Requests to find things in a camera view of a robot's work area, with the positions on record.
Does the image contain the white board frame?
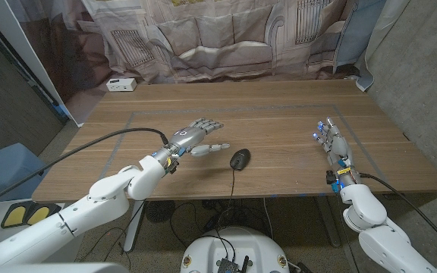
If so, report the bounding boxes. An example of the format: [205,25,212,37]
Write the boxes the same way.
[0,0,86,127]

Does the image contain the white blue curtain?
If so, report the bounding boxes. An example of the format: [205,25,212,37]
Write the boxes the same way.
[332,0,413,93]

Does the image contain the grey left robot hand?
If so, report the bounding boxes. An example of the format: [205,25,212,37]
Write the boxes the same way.
[168,118,231,158]

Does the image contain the black computer mouse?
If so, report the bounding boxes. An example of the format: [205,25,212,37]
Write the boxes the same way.
[229,148,252,172]

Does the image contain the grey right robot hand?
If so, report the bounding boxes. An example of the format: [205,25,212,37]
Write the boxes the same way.
[312,116,355,172]

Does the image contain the white power strip box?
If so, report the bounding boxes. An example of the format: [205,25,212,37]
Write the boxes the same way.
[105,77,138,93]

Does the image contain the grey table leg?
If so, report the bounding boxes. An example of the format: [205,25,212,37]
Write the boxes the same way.
[315,196,343,248]

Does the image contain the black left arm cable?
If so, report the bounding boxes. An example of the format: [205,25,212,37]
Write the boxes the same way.
[0,127,170,210]

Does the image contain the black mouse cable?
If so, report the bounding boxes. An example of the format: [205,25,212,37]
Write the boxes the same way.
[213,169,239,262]

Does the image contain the yellow black foot pedal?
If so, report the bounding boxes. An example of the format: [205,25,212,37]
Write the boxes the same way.
[0,201,33,230]
[27,202,62,228]

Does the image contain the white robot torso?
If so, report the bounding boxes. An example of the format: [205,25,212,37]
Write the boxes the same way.
[180,226,291,273]

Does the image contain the printed living room backdrop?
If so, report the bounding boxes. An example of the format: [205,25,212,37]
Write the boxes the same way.
[5,0,386,126]

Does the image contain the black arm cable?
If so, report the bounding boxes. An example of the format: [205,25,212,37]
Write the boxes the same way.
[0,127,170,210]
[359,172,437,257]

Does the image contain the blue grey storage bin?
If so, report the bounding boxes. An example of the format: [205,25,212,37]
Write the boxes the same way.
[0,143,51,206]

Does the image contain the white table leg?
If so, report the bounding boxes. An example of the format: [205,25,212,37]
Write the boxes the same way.
[123,200,146,253]

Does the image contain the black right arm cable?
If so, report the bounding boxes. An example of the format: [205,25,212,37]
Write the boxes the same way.
[359,172,437,257]

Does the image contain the black floor cable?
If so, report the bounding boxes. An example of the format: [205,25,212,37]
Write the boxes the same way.
[168,200,204,248]

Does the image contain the black round fan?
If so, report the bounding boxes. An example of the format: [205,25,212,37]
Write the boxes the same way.
[145,199,176,224]

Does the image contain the dark perforated partition panel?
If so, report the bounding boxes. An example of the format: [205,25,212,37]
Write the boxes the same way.
[0,14,70,162]

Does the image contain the black electronics module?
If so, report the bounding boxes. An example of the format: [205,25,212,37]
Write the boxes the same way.
[217,256,250,273]

